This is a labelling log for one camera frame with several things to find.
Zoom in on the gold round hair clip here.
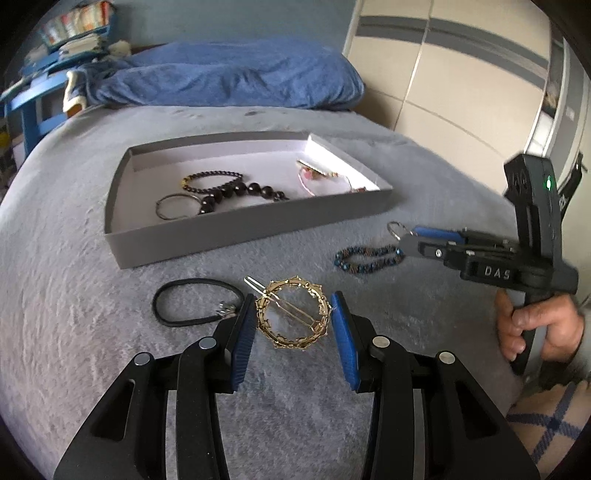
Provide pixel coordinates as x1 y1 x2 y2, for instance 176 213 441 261
243 275 334 350

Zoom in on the beige wardrobe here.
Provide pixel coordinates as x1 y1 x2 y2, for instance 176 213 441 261
343 0 565 163

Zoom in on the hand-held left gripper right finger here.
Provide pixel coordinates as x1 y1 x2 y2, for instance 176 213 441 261
329 291 541 480

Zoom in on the blue duvet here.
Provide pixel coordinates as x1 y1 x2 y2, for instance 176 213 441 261
66 40 366 112

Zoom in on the person's right hand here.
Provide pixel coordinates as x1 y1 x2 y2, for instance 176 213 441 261
494 291 587 363

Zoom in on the large black bead bracelet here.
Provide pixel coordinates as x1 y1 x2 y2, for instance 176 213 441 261
199 181 291 216

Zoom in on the person's right forearm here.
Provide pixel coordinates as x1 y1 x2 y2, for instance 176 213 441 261
554 300 591 389

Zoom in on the blue desk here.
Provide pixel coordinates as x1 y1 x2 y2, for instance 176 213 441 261
0 27 117 149

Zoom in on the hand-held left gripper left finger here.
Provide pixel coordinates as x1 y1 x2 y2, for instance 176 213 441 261
53 292 259 480

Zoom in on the silver bangle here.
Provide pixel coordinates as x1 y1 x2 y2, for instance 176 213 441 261
155 192 204 221

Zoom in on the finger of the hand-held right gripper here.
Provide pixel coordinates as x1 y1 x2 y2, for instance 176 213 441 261
400 235 509 268
412 224 519 253

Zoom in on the dark small-bead bracelet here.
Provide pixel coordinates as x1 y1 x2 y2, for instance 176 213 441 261
180 170 245 193

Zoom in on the pink cord bracelet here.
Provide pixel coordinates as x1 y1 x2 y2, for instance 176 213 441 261
295 159 371 196

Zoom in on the grey bed blanket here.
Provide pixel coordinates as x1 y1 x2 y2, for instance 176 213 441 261
0 103 546 480

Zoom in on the stack of books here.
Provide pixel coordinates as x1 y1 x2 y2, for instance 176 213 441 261
36 0 117 48

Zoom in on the person's plaid trouser leg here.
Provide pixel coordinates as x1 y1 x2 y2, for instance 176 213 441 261
505 380 591 479

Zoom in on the grey cardboard box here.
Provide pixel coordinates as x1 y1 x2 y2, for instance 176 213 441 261
104 130 394 270

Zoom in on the blue beaded bracelet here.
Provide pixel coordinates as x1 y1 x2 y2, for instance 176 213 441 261
334 244 406 276

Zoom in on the black hair tie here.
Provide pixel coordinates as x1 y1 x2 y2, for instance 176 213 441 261
152 277 245 328

